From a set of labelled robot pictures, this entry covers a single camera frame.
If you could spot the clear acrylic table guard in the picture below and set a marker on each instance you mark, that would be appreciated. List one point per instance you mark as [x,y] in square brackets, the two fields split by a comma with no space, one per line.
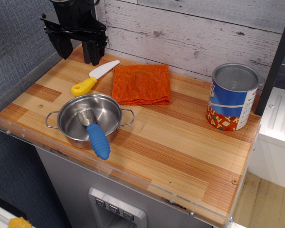
[169,151]

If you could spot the silver steel pot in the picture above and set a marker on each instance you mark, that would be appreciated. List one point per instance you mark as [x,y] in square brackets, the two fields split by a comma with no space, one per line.
[99,110]

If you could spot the yellow black object bottom left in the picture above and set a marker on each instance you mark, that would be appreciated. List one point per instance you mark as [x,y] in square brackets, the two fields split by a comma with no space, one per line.
[19,223]

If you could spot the white toy sink unit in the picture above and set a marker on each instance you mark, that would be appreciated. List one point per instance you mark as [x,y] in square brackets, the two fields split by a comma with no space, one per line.
[267,159]

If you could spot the orange folded cloth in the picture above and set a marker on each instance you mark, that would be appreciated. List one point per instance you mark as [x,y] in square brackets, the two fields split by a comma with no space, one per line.
[142,85]

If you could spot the silver ice dispenser panel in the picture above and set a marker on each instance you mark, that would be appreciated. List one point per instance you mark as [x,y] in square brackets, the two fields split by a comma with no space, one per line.
[111,212]

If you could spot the grey toy fridge cabinet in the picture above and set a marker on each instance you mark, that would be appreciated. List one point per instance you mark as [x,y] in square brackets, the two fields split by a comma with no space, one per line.
[72,183]

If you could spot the yellow handled toy knife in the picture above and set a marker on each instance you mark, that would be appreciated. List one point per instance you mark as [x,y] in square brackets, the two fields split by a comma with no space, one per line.
[84,87]

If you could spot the blue labelled soup can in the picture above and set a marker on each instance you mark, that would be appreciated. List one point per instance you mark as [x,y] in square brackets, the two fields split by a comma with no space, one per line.
[233,90]

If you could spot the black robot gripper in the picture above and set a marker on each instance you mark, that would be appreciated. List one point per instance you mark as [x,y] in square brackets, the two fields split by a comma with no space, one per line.
[76,19]

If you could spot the black right shelf post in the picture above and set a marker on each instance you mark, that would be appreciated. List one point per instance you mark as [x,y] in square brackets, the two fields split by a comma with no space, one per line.
[272,76]

